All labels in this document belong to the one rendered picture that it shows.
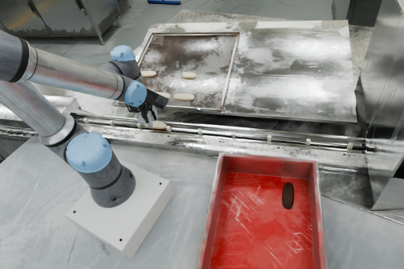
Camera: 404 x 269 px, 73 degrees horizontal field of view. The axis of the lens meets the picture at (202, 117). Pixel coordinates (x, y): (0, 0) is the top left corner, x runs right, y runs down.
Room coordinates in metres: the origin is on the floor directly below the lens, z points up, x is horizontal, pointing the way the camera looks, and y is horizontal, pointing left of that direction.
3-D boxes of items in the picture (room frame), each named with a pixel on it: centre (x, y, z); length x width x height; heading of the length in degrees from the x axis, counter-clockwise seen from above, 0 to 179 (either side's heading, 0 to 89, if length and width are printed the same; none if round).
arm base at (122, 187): (0.56, 0.35, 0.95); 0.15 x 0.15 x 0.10
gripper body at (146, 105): (0.87, 0.23, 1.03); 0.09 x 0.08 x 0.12; 67
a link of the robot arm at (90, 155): (0.57, 0.35, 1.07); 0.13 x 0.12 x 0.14; 43
